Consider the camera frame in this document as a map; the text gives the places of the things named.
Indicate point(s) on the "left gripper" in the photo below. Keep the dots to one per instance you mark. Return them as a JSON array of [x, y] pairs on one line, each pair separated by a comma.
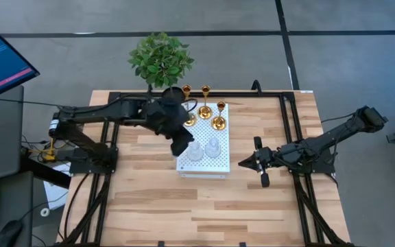
[[168, 116]]

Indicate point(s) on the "green artificial plant foliage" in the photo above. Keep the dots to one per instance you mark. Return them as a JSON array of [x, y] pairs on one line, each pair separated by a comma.
[[161, 58]]

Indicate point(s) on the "black metal table frame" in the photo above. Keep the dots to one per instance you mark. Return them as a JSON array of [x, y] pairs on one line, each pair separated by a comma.
[[245, 94]]

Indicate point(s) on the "black plant pot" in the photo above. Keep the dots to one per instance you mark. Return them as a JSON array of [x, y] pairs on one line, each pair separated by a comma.
[[173, 92]]

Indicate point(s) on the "tall gold candlestick holder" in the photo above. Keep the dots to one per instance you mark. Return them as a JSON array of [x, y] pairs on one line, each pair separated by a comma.
[[186, 90]]

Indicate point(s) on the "medium gold candlestick holder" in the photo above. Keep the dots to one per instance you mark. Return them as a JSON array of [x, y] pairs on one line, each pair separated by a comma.
[[205, 112]]

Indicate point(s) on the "short gold candlestick holder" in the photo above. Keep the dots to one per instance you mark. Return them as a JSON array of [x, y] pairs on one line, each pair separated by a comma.
[[219, 123]]

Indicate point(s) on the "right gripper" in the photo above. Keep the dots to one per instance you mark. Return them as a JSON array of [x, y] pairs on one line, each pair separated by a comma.
[[267, 158]]

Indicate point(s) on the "small white label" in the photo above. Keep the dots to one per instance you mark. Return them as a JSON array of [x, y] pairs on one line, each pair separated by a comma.
[[306, 91]]

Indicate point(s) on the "white paper sheet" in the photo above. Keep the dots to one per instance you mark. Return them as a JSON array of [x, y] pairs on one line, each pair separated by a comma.
[[55, 192]]

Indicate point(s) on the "white perforated metal shelf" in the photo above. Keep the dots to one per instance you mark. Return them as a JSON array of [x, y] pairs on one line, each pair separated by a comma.
[[204, 168]]

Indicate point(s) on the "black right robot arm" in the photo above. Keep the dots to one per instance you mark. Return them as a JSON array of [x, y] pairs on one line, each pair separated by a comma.
[[338, 134]]

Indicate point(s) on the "clear glass candle holder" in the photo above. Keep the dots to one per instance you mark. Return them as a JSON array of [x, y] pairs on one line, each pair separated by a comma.
[[195, 152], [213, 149]]

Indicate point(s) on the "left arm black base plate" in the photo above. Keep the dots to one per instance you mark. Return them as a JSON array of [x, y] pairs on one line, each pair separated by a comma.
[[81, 168]]

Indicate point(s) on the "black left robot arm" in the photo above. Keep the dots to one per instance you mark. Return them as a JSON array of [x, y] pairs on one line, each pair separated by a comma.
[[98, 113]]

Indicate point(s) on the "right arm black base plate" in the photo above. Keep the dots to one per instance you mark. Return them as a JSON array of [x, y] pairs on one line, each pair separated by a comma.
[[324, 168]]

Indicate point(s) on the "black diagonal beam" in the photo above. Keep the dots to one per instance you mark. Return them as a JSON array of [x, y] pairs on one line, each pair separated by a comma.
[[46, 171]]

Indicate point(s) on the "grey desk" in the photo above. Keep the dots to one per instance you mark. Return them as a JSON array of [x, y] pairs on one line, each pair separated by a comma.
[[12, 206]]

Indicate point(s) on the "yellow connector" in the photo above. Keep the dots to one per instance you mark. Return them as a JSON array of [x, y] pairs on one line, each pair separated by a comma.
[[49, 152]]

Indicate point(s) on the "white tape roll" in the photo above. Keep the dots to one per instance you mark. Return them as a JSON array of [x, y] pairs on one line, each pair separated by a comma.
[[45, 212]]

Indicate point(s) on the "black computer mouse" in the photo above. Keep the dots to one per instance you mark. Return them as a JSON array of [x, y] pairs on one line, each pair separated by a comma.
[[9, 235]]

